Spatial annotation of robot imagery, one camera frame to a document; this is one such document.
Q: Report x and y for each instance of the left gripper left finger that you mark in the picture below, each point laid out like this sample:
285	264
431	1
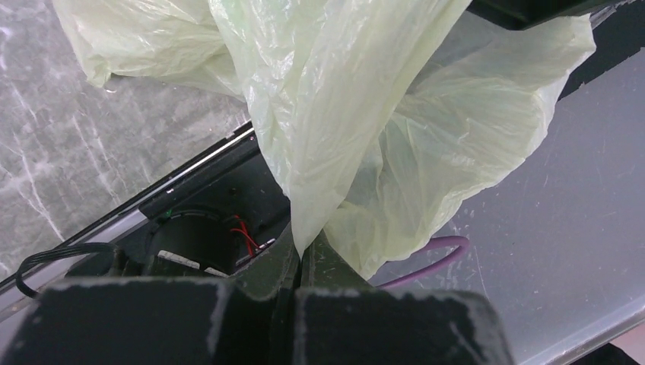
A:
246	319

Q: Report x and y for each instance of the light green plastic bag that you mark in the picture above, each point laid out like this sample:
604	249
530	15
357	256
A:
377	119

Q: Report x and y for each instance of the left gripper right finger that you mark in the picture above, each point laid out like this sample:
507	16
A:
339	318

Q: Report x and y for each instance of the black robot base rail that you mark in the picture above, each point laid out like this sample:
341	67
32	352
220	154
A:
71	151

